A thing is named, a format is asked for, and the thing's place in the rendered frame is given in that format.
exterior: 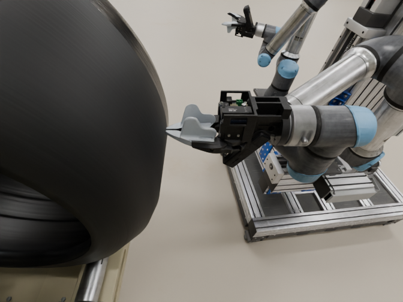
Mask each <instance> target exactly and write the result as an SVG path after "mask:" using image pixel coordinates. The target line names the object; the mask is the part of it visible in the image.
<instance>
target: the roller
mask: <svg viewBox="0 0 403 302"><path fill-rule="evenodd" d="M108 260H109V256H108V257H107V258H104V259H101V260H99V261H95V262H91V263H87V264H86V265H85V269H84V271H83V275H82V278H81V281H80V285H79V288H78V290H77V294H76V297H75V300H74V302H98V299H99V296H100V291H101V287H102V284H103V279H104V275H105V272H106V268H107V263H108Z"/></svg>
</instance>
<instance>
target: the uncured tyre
mask: <svg viewBox="0 0 403 302"><path fill-rule="evenodd" d="M168 126H169V113H168V108H167V101H166V97H165V94H164V91H163V87H162V84H161V81H160V78H159V75H158V73H157V70H156V68H155V66H154V63H153V62H152V59H151V57H150V56H149V54H148V52H147V51H146V49H145V47H144V45H143V44H142V42H141V41H140V39H139V38H138V36H137V35H136V33H135V32H134V31H133V29H132V28H131V26H130V25H129V24H128V23H127V21H126V20H125V19H124V18H123V17H122V15H121V14H120V13H119V12H118V11H117V9H116V8H115V7H114V6H113V5H112V4H111V3H110V2H109V1H108V0H0V267H4V268H55V267H69V266H74V265H82V264H87V263H91V262H95V261H99V260H101V259H104V258H107V257H108V256H110V255H113V254H114V253H116V252H117V251H118V250H119V249H121V248H122V247H124V246H125V245H126V244H127V243H129V242H130V241H131V240H132V239H134V238H135V237H137V236H138V235H139V234H140V233H141V232H142V231H143V230H144V229H145V228H146V226H147V225H148V223H149V221H150V219H151V217H152V215H153V213H154V210H155V208H156V206H157V204H158V200H159V196H160V188H161V179H162V175H163V166H164V157H165V152H166V144H167V134H166V128H167V127H168Z"/></svg>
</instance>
